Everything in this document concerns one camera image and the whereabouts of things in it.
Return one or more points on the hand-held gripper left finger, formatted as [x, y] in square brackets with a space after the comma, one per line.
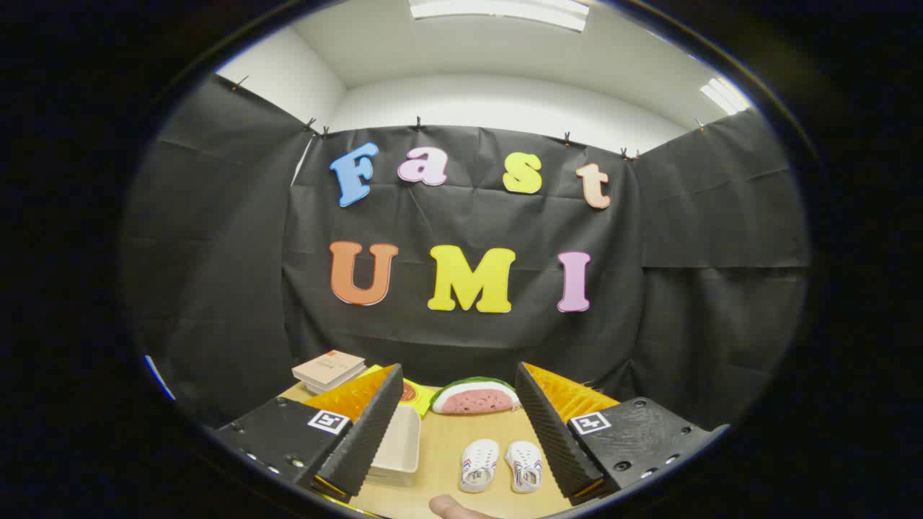
[368, 440]

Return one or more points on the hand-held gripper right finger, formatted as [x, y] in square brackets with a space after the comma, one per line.
[555, 440]

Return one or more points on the ceiling light panel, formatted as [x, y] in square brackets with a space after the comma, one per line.
[497, 9]
[725, 96]

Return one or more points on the yellow book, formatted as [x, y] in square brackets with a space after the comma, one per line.
[425, 404]

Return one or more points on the white canvas shoe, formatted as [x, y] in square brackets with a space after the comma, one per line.
[523, 465]
[479, 461]

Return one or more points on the beige book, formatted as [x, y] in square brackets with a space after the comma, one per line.
[328, 369]

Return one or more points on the black backdrop cloth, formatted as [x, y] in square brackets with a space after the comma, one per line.
[469, 216]

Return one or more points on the watermelon slice plush toy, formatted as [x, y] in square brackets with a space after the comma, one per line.
[476, 398]

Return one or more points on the cream fabric storage box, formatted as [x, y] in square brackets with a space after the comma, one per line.
[400, 447]

